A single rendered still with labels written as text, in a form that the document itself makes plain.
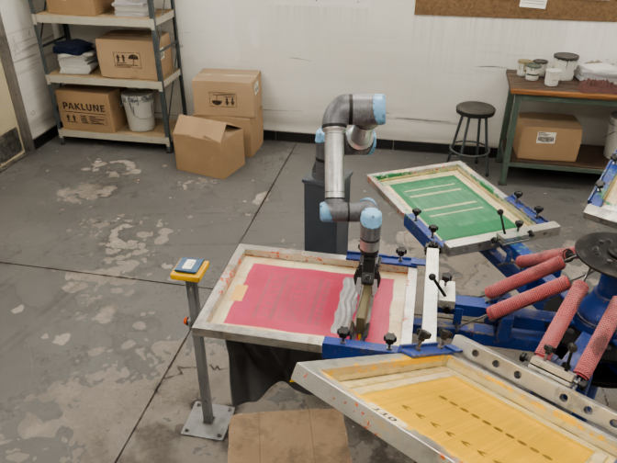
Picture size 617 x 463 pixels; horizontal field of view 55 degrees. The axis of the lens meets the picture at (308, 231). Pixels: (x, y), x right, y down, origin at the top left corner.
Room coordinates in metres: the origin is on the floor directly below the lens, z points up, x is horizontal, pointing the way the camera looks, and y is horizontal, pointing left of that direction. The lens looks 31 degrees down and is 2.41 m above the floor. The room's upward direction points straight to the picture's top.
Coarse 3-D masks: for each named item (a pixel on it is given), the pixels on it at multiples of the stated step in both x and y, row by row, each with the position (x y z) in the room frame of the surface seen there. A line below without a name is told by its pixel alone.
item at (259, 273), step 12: (252, 276) 2.05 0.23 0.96; (264, 276) 2.05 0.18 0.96; (312, 276) 2.05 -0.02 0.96; (324, 276) 2.05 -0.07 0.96; (336, 276) 2.05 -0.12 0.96; (348, 276) 2.05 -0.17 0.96; (252, 288) 1.96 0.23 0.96; (336, 288) 1.96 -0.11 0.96; (384, 288) 1.96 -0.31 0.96; (336, 300) 1.88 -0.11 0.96; (384, 300) 1.88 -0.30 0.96
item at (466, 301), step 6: (438, 294) 1.81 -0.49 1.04; (438, 300) 1.77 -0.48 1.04; (456, 300) 1.77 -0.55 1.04; (462, 300) 1.77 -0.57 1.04; (468, 300) 1.77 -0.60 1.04; (474, 300) 1.77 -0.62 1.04; (480, 300) 1.77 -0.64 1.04; (456, 306) 1.75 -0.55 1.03; (462, 306) 1.74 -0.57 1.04; (468, 306) 1.74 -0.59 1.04; (474, 306) 1.74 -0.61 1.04; (480, 306) 1.74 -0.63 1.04; (450, 312) 1.75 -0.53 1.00; (468, 312) 1.74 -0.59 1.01; (474, 312) 1.74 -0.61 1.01; (480, 312) 1.73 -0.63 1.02
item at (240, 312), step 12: (252, 300) 1.88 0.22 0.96; (228, 312) 1.81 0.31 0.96; (240, 312) 1.81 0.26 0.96; (324, 312) 1.81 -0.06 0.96; (372, 312) 1.81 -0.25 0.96; (384, 312) 1.81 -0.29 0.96; (240, 324) 1.74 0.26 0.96; (252, 324) 1.74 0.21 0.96; (264, 324) 1.74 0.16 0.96; (276, 324) 1.74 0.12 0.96; (288, 324) 1.74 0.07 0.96; (300, 324) 1.74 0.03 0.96; (324, 324) 1.74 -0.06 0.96; (372, 324) 1.74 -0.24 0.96; (384, 324) 1.74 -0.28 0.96; (336, 336) 1.67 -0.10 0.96; (348, 336) 1.67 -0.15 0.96; (372, 336) 1.67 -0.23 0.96
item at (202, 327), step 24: (240, 264) 2.13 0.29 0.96; (336, 264) 2.13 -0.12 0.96; (216, 288) 1.91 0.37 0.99; (408, 288) 1.91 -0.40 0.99; (408, 312) 1.76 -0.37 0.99; (216, 336) 1.66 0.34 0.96; (240, 336) 1.64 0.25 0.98; (264, 336) 1.63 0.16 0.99; (288, 336) 1.63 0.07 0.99; (408, 336) 1.63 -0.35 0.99
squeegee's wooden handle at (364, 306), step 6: (366, 288) 1.82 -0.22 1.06; (366, 294) 1.78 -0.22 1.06; (360, 300) 1.75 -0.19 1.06; (366, 300) 1.74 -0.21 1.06; (360, 306) 1.71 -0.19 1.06; (366, 306) 1.71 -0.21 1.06; (360, 312) 1.68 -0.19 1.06; (366, 312) 1.71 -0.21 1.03; (360, 318) 1.65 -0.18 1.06; (360, 324) 1.65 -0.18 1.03; (360, 330) 1.65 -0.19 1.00
